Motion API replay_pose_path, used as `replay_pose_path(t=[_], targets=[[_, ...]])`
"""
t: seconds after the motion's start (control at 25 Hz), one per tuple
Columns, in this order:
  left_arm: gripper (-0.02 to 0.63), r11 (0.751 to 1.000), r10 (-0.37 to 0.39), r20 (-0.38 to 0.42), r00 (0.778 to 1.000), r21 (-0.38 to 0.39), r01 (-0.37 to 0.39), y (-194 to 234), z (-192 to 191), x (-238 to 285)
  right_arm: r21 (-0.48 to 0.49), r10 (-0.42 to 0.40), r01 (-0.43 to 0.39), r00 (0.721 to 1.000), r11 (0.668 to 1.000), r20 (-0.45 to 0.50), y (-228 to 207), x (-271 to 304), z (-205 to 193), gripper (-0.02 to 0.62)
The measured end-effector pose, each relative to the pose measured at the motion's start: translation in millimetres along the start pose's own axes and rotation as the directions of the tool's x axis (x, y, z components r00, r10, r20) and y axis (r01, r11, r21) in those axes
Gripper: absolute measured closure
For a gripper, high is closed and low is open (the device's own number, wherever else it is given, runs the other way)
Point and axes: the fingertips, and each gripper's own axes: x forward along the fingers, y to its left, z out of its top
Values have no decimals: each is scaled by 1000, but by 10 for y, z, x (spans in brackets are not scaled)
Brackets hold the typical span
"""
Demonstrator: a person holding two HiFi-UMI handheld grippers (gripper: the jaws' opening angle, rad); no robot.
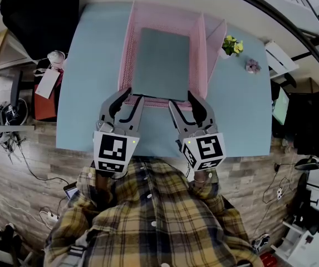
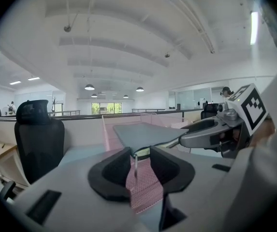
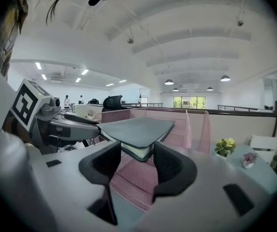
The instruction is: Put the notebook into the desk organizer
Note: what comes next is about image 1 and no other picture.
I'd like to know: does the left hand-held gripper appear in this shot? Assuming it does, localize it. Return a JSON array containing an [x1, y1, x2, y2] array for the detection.
[[92, 87, 145, 174]]

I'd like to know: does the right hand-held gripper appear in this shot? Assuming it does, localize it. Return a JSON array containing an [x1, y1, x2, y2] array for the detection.
[[168, 90, 227, 172]]

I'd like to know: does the grey-blue folder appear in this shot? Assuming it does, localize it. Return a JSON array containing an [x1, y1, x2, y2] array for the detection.
[[131, 27, 191, 103]]

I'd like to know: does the pink mesh letter tray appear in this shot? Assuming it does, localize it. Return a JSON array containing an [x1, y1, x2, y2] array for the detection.
[[117, 1, 228, 112]]

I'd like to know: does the person's left forearm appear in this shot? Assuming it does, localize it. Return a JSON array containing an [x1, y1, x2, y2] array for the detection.
[[95, 170, 116, 197]]

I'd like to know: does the person's right forearm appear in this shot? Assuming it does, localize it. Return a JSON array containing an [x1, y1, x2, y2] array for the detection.
[[194, 170, 216, 186]]

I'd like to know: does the red cabinet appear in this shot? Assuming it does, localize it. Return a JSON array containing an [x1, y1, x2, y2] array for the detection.
[[33, 73, 61, 122]]

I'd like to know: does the small purple potted succulent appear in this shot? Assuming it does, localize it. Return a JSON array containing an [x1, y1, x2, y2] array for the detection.
[[245, 58, 262, 75]]

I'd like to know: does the yellow flower potted plant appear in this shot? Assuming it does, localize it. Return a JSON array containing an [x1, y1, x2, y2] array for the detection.
[[220, 34, 244, 59]]

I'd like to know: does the monitor with green screen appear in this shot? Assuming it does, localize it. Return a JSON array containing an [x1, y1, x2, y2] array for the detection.
[[272, 87, 291, 126]]

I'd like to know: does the smartphone with lit screen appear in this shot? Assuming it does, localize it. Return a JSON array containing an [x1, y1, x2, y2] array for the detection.
[[63, 181, 80, 201]]

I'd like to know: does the black armrest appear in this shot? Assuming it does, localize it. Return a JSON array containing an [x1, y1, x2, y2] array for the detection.
[[283, 73, 298, 89]]

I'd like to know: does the white drawer cabinet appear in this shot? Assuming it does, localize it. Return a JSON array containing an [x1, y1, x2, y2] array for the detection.
[[264, 39, 300, 79]]

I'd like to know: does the white table leg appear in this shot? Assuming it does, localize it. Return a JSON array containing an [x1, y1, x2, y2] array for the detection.
[[0, 124, 36, 134]]

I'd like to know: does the black round device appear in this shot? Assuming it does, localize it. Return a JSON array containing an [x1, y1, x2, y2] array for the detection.
[[0, 97, 29, 143]]

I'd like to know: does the yellow plaid shirt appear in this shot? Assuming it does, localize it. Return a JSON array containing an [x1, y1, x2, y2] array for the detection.
[[44, 157, 264, 267]]

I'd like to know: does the black draped jacket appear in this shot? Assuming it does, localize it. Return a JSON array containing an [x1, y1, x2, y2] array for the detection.
[[286, 90, 319, 157]]

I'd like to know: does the black office chair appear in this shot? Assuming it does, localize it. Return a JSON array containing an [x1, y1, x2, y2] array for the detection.
[[0, 0, 81, 65]]

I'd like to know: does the black white sneaker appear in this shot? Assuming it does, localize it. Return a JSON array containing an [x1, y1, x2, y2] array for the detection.
[[252, 233, 271, 251]]

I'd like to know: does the white low shelf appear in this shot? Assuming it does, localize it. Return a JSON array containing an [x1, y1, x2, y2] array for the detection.
[[270, 221, 313, 263]]

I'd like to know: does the red box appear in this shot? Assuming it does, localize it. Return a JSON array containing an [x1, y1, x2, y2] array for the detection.
[[259, 251, 277, 267]]

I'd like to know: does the long black cable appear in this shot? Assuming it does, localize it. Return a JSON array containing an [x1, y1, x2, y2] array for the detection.
[[16, 137, 70, 186]]

